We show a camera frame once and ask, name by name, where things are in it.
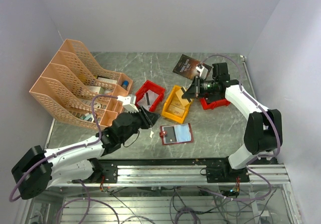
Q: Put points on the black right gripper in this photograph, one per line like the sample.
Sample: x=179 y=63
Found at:
x=194 y=89

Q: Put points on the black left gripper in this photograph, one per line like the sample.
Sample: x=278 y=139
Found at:
x=150 y=117

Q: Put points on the gold credit card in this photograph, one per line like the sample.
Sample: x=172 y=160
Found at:
x=179 y=94

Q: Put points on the white credit card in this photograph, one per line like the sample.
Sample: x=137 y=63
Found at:
x=148 y=99

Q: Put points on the red plastic bin with cards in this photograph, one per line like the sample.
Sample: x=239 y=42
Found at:
x=149 y=85

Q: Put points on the yellow plastic bin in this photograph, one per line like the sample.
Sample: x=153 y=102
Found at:
x=172 y=99

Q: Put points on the red leather card holder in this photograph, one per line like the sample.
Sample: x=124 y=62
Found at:
x=184 y=134

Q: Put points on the black credit card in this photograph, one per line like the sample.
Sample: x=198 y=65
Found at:
x=170 y=136

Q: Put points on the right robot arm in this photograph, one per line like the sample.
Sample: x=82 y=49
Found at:
x=263 y=133

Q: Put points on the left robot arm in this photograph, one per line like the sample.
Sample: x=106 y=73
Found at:
x=39 y=169

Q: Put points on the gold card in yellow bin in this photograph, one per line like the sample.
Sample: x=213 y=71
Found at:
x=176 y=110

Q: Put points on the dark booklet three days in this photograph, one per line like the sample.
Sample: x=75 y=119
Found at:
x=186 y=67

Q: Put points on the blue capped bottle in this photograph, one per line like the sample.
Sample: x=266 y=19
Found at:
x=125 y=84

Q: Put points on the peach plastic desk organizer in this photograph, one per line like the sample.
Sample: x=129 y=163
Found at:
x=74 y=87

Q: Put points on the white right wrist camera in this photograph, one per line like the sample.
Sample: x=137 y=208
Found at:
x=203 y=70

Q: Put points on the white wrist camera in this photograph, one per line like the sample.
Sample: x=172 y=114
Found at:
x=203 y=70
x=128 y=102

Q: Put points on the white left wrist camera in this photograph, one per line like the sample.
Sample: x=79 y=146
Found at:
x=128 y=102

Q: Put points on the aluminium mounting rail frame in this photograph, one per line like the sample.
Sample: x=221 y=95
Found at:
x=167 y=191

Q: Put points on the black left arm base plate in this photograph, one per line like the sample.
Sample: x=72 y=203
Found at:
x=108 y=174

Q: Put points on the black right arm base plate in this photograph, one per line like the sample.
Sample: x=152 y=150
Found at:
x=218 y=170

